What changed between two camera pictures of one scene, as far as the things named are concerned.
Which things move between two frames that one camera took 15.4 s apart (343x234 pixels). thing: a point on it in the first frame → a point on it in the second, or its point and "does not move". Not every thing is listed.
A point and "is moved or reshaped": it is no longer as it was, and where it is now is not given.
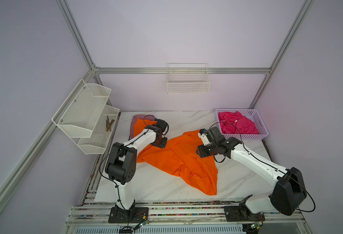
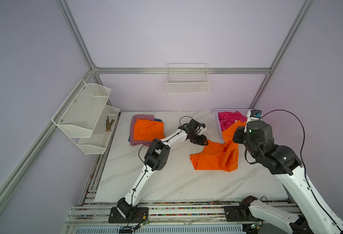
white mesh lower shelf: x=97 y=143 does not move
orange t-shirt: x=179 y=156 is moved or reshaped
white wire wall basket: x=187 y=78 does not move
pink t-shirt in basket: x=234 y=123 does not move
